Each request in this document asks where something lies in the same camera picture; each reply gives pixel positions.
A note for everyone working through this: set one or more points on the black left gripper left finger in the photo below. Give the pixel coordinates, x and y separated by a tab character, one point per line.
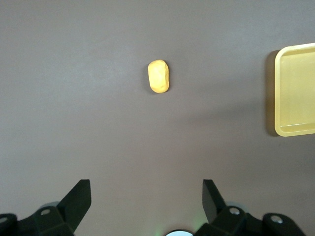
73	204

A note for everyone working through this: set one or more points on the yellow toy potato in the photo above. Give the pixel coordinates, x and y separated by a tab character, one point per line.
158	76

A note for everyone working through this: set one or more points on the yellow plastic tray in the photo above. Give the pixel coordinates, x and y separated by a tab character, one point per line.
297	93

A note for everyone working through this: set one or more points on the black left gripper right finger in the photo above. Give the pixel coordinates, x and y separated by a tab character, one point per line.
214	201

